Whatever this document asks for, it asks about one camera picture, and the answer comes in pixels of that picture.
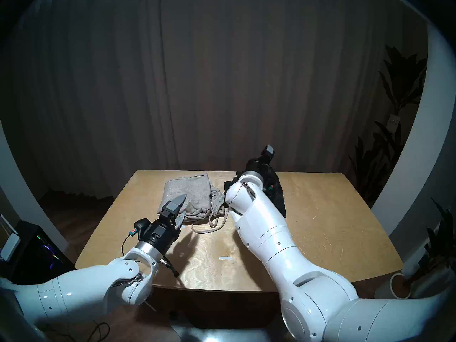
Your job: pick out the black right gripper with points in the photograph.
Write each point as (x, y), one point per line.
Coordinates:
(258, 165)

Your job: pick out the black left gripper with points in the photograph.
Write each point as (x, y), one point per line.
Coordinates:
(158, 232)

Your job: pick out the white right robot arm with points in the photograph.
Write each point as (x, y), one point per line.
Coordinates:
(285, 255)

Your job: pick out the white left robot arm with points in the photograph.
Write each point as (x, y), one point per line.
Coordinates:
(78, 288)

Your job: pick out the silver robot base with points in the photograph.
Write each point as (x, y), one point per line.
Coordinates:
(221, 334)

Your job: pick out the brown pleated curtain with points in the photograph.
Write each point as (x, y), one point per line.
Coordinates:
(221, 77)

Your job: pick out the black round base foot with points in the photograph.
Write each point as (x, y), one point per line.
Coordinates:
(173, 314)

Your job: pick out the white plant tag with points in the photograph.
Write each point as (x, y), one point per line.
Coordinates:
(394, 122)

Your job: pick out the black computer tower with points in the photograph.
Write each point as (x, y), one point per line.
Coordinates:
(35, 255)

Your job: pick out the tall dark leafy plant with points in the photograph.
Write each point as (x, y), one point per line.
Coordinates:
(402, 81)

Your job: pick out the small white box device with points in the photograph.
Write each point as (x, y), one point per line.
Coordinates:
(10, 247)

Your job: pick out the white cylindrical plant pot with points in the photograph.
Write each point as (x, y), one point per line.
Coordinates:
(395, 288)

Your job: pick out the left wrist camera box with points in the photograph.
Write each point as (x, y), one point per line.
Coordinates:
(140, 226)

